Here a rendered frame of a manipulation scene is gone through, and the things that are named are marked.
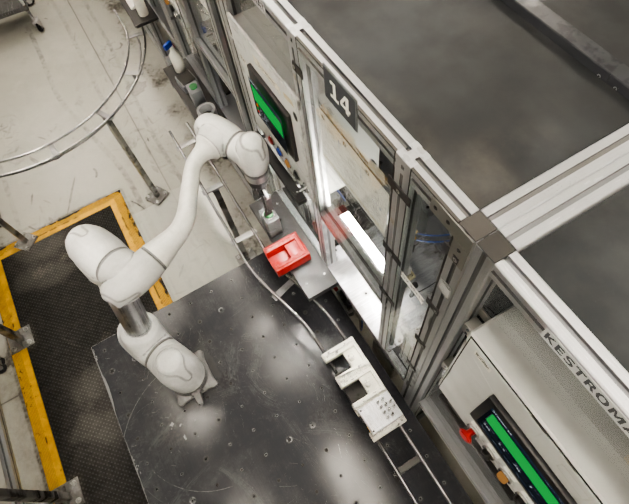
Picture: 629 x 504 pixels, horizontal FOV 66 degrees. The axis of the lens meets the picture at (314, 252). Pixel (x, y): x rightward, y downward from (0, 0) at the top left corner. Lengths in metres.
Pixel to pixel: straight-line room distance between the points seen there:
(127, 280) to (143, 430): 0.89
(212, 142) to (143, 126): 2.38
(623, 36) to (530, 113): 0.29
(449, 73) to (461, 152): 0.20
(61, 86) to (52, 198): 1.13
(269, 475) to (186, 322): 0.75
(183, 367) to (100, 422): 1.19
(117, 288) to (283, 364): 0.89
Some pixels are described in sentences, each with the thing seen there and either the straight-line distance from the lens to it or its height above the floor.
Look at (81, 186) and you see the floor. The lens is 3.90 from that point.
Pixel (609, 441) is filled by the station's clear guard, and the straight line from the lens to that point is 0.93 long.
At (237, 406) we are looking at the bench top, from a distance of 2.14.
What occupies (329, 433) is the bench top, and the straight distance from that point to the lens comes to 2.07.
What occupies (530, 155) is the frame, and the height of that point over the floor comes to 2.01.
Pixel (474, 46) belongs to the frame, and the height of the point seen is 2.01.
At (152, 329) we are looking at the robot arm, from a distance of 2.04.
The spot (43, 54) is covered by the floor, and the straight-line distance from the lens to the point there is 5.09.
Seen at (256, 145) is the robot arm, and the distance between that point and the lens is 1.60.
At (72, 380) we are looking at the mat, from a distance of 3.24.
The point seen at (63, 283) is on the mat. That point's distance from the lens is 3.52.
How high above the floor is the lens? 2.73
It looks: 62 degrees down
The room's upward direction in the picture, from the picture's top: 11 degrees counter-clockwise
